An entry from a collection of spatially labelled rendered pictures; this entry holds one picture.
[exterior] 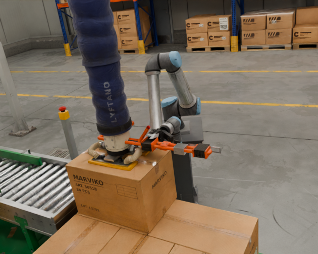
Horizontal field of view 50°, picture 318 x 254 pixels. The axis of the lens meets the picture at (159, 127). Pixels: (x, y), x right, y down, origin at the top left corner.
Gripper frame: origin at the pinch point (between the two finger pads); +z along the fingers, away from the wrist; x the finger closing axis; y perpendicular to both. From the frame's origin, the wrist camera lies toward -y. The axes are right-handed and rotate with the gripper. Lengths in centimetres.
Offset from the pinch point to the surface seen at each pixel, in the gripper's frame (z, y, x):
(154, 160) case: -2.6, 2.2, -12.9
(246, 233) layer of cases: -2, -57, -53
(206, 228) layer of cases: 2, -33, -53
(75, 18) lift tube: 12, 31, 78
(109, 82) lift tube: 6.7, 19.7, 41.0
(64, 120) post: -45, 121, -14
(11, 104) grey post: -156, 351, -55
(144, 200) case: 20.2, -1.7, -27.7
